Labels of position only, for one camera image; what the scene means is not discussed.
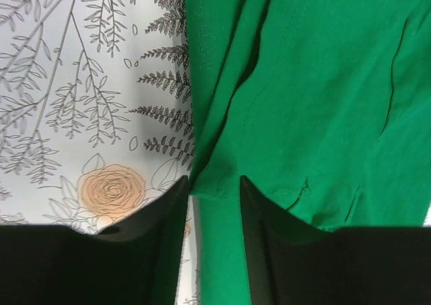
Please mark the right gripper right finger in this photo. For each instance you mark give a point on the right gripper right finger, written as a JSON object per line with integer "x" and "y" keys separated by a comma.
{"x": 291, "y": 262}

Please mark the floral patterned table mat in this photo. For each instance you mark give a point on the floral patterned table mat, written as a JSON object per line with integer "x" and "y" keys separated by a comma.
{"x": 96, "y": 123}

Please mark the green t-shirt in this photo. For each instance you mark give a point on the green t-shirt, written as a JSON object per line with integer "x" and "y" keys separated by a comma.
{"x": 323, "y": 104}

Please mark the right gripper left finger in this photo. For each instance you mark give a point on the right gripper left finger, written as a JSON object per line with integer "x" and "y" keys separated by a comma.
{"x": 134, "y": 261}

